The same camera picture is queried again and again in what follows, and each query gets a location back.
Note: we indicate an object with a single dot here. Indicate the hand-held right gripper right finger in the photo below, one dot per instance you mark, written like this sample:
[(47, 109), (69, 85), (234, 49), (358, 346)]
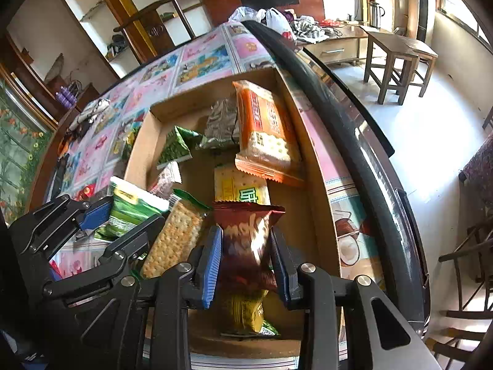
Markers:
[(279, 273)]

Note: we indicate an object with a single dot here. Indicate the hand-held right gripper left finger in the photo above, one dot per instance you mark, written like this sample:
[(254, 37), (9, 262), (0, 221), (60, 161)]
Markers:
[(212, 266)]

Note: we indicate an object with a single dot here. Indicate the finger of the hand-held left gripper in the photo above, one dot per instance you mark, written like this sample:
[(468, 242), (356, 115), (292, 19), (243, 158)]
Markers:
[(134, 235), (96, 212)]

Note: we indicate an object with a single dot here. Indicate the green white snack packet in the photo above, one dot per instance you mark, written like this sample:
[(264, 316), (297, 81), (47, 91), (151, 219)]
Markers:
[(127, 208)]

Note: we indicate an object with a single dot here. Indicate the green-edged cracker packet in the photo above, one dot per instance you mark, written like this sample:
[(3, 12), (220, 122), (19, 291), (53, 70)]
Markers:
[(173, 235)]

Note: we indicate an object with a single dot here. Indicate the dark red snack packet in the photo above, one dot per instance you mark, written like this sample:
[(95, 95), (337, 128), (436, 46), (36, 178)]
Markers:
[(246, 246)]

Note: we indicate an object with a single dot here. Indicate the cardboard box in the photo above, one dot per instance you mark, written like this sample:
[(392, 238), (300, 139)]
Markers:
[(308, 216)]

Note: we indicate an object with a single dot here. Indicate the olive green snack packet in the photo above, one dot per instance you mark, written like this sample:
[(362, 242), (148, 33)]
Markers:
[(244, 312)]

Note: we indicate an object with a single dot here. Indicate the small white red packet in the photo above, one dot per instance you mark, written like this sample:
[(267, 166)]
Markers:
[(166, 179)]

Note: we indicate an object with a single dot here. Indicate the yellow cracker packet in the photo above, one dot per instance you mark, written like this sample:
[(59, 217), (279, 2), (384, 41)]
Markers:
[(238, 185)]

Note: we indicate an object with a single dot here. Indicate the green pea snack packet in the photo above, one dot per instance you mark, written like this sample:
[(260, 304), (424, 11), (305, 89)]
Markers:
[(175, 148)]

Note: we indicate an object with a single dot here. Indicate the purple bottle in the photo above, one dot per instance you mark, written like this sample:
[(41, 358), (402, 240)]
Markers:
[(64, 100), (70, 94)]

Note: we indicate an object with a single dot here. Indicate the silver snack packet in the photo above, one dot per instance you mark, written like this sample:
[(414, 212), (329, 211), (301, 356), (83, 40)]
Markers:
[(219, 123)]

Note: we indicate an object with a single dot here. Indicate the orange cracker packet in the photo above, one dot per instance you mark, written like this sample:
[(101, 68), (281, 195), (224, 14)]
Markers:
[(265, 123)]

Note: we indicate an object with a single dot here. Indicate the printed fruit tablecloth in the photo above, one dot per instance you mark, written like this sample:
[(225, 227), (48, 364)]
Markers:
[(200, 61)]

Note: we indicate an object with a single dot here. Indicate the dark wooden chair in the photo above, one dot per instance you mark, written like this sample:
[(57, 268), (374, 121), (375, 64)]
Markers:
[(154, 31)]

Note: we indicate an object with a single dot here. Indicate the dark metal chair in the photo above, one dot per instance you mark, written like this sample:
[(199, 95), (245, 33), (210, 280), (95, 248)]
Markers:
[(470, 254)]

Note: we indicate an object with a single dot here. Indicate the low wooden cabinet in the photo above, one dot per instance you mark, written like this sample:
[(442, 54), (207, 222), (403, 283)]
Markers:
[(335, 50)]

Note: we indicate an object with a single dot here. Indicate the pile of clothes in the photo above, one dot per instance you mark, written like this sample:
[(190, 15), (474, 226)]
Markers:
[(308, 29)]

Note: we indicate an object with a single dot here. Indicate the white plastic bag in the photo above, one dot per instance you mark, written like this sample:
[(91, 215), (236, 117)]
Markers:
[(246, 13)]

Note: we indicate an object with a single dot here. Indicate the wooden stool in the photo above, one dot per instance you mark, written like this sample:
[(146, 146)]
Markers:
[(389, 46), (425, 48)]

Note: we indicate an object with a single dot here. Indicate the steel electric kettle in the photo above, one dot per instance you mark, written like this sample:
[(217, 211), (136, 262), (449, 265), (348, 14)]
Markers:
[(376, 13)]

